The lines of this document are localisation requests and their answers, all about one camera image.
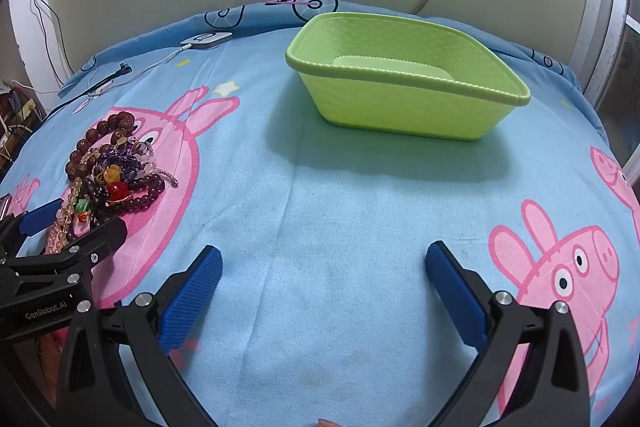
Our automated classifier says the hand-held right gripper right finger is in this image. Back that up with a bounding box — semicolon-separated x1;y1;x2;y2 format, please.
425;241;592;427

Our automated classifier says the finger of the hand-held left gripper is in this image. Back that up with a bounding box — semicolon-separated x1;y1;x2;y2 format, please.
0;198;64;258
0;219;129;279

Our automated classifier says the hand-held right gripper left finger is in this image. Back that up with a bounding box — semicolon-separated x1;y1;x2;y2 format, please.
54;245;224;427

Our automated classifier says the colourful bead bracelet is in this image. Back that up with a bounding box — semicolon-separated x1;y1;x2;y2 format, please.
75;164;128;223

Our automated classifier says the dark red bead bracelet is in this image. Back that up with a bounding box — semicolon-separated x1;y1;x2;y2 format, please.
82;174;167;223

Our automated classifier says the purple crystal bead bracelet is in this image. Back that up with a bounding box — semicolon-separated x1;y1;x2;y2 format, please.
95;138;179;188

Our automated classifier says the brown wooden bead bracelet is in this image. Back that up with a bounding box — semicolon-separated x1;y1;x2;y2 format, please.
65;111;157;182

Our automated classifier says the green plastic basket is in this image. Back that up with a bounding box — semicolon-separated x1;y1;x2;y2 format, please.
285;12;531;142

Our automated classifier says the cluttered side shelf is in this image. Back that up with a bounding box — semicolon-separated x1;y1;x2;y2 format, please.
0;79;44;168

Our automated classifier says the blue cartoon printed bedsheet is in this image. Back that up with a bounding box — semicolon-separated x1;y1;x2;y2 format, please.
0;0;640;427

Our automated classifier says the black cable with plug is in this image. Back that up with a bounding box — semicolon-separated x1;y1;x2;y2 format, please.
37;63;133;120

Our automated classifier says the white controller cable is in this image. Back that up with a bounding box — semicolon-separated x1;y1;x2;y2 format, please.
87;44;193;98

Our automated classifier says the grey window frame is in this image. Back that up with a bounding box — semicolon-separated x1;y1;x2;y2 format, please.
570;0;640;168

